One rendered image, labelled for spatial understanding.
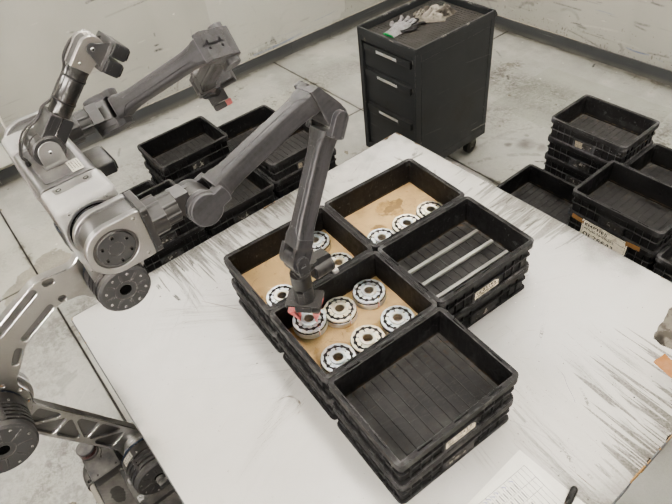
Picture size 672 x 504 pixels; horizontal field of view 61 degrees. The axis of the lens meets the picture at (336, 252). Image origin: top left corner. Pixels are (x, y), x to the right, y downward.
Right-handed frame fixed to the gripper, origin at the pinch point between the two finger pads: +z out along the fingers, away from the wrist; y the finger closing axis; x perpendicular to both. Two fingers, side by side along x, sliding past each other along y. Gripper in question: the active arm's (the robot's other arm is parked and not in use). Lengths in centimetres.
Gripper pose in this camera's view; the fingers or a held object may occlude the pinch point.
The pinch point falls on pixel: (308, 318)
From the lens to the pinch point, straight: 168.7
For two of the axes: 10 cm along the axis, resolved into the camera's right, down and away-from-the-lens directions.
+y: -9.8, -0.6, 1.9
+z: 0.9, 7.1, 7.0
